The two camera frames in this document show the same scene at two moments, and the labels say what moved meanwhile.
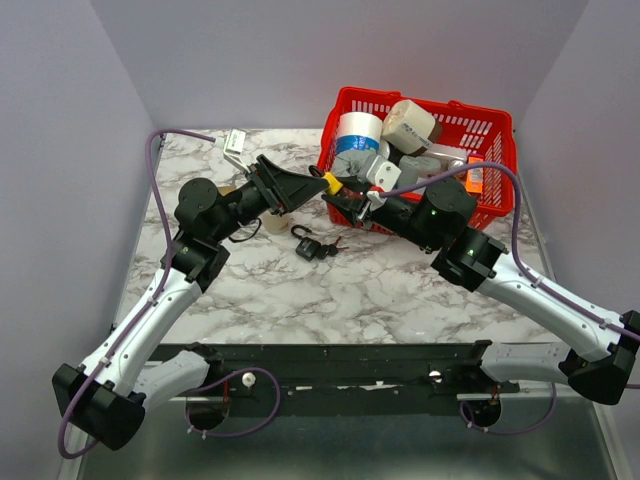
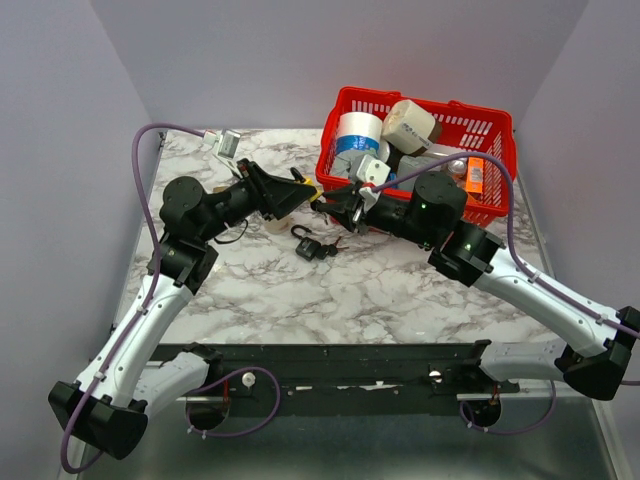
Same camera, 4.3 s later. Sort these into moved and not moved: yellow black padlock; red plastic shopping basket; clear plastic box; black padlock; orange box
Moved: yellow black padlock
Not moved: black padlock; orange box; red plastic shopping basket; clear plastic box
